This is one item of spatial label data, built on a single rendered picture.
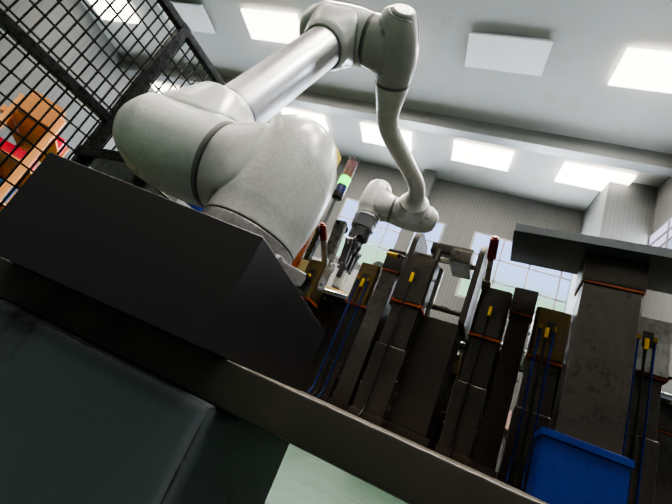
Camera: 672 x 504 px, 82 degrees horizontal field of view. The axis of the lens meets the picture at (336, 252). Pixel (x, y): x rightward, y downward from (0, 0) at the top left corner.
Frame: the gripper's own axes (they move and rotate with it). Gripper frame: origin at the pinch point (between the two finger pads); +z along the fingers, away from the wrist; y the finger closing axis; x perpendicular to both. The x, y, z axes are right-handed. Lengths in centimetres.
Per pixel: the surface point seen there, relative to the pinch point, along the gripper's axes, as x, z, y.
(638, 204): -202, -496, 608
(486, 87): 81, -544, 394
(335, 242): -1.4, -6.1, -16.2
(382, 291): -24.6, 8.0, -24.6
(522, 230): -53, -7, -40
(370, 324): -24.8, 17.1, -24.6
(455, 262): -39.7, -4.4, -24.7
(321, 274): -3.3, 6.3, -19.2
